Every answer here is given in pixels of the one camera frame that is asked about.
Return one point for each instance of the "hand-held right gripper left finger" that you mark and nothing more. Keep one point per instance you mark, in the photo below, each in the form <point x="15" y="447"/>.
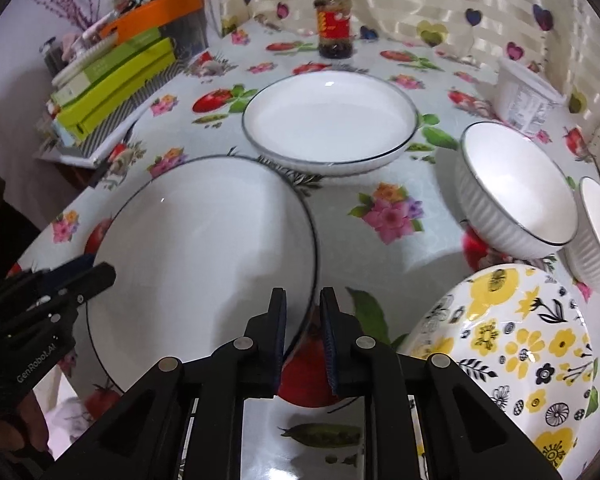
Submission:
<point x="279" y="332"/>

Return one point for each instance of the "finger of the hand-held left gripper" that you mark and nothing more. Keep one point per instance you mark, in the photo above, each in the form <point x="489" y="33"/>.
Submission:
<point x="77" y="262"/>
<point x="92" y="280"/>

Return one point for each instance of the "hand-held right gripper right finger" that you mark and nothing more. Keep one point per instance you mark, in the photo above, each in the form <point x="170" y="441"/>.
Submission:
<point x="330" y="335"/>

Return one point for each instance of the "large white plate black rim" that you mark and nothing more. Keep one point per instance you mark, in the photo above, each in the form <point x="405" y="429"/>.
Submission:
<point x="200" y="260"/>

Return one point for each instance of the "yellow floral bowl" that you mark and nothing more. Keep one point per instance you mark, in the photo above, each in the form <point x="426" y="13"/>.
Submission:
<point x="525" y="355"/>

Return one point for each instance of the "white deep plate black rim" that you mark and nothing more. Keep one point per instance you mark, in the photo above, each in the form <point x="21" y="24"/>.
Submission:
<point x="325" y="120"/>

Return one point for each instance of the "person's left hand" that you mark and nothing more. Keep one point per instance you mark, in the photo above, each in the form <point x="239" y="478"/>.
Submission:
<point x="32" y="422"/>

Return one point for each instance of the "person's dark clothing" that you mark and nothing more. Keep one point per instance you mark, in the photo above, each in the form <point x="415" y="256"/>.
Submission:
<point x="0" y="200"/>

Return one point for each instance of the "fruit and flower printed tablecloth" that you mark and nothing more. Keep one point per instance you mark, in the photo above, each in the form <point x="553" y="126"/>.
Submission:
<point x="420" y="275"/>

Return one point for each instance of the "black white striped box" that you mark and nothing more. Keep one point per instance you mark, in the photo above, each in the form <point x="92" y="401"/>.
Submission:
<point x="102" y="132"/>

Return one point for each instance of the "white and green box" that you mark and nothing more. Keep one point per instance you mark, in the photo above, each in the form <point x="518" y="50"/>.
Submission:
<point x="105" y="57"/>

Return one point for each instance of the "dark box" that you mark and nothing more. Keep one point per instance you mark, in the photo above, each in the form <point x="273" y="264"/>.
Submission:
<point x="190" y="35"/>

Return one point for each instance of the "orange box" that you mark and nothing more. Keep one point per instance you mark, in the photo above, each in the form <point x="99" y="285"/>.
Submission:
<point x="155" y="12"/>

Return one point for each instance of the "white plastic tub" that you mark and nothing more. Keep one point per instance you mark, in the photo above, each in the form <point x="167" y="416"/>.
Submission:
<point x="522" y="97"/>

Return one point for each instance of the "red label sauce jar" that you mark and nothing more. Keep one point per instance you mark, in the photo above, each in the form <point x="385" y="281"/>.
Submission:
<point x="334" y="20"/>

